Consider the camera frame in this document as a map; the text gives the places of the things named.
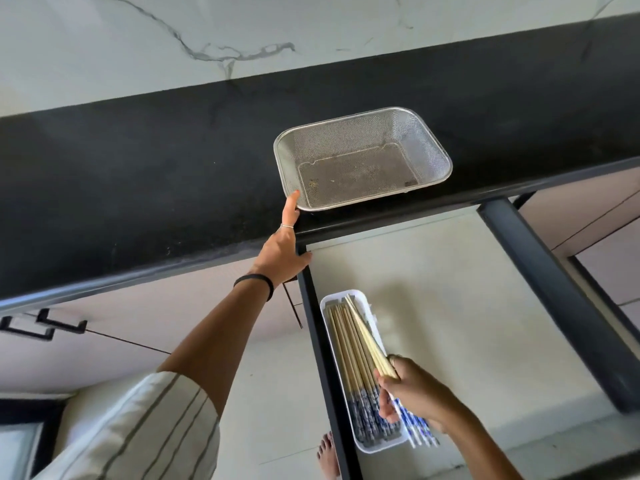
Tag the black wristband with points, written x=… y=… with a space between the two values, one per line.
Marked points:
x=260 y=279

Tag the dark grey open drawer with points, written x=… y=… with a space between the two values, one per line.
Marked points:
x=550 y=294

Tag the person's right hand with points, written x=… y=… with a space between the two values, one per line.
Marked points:
x=417 y=392

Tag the person's left hand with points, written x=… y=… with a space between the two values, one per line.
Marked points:
x=280 y=257

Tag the small bunch of wooden chopsticks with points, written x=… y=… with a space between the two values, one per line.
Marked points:
x=367 y=339

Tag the person's bare foot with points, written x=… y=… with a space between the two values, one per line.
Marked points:
x=327 y=457

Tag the black framed glass panel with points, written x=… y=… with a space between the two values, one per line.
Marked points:
x=30 y=444

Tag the person's left thumb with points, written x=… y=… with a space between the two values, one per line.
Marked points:
x=304 y=260

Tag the beige cabinet front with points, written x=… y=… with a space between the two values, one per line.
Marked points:
x=590 y=214
x=125 y=324

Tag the person's right forearm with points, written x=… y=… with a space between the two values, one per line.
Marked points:
x=475 y=444

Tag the row of chopsticks lying flat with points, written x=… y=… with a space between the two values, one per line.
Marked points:
x=352 y=364

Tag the white plastic chopstick tray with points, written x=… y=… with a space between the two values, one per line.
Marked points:
x=332 y=374

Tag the person's left forearm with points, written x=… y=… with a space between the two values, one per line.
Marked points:
x=225 y=329

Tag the white striped shirt sleeve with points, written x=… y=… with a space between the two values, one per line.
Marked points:
x=145 y=434

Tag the steel mesh basket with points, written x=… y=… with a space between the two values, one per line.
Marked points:
x=360 y=169

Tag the person's right thumb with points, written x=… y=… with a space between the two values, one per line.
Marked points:
x=385 y=403

